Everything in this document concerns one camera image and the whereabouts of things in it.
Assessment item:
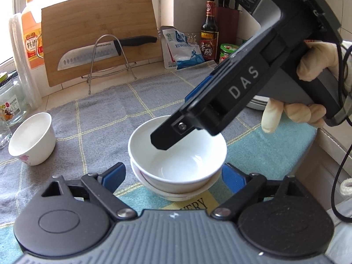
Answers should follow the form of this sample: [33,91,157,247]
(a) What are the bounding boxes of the grey checkered cloth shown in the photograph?
[0,67,275,226]

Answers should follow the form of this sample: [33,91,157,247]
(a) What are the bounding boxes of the white and blue salt bag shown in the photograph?
[160,26,218,70]

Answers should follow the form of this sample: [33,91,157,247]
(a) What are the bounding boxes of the glass jar with label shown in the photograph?
[0,71,29,149]

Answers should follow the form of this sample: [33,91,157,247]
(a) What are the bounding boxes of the white ceramic bowl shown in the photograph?
[130,159,226,202]
[128,115,228,194]

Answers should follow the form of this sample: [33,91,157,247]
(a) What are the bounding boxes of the light blue towel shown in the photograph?
[0,113,318,253]

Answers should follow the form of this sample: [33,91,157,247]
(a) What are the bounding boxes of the person's right hand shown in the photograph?
[261,41,345,134]

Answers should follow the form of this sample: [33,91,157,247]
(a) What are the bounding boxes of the green lid sauce jar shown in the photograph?
[219,43,240,63]

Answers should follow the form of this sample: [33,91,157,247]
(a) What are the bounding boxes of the stack of clear plastic cups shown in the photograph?
[8,13,42,111]

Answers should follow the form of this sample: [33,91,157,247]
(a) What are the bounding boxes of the dark vinegar bottle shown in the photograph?
[200,0,220,61]

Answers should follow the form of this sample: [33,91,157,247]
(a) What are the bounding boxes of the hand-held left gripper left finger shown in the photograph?
[41,162,137,222]

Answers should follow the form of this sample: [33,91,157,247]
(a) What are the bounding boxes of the orange cooking oil bottle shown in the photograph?
[21,0,44,70]

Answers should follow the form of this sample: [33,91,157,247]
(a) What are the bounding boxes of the metal wire rack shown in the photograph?
[81,34,138,94]

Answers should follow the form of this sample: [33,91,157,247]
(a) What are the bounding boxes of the dark red knife block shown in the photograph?
[214,5,240,47]

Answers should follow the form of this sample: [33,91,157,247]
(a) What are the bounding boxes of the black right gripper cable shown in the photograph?
[330,37,352,223]

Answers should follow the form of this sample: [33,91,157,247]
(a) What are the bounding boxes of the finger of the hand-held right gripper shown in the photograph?
[184,75,214,104]
[150,102,232,151]

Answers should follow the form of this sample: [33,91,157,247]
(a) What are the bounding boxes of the white bowl pink flower print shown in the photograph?
[8,112,57,166]

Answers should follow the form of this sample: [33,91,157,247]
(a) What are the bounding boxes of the bamboo cutting board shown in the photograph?
[41,0,163,88]

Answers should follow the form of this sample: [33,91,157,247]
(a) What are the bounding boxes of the black handled kitchen knife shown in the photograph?
[57,35,158,71]

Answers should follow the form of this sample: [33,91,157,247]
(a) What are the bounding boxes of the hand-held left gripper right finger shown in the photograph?
[210,162,308,222]

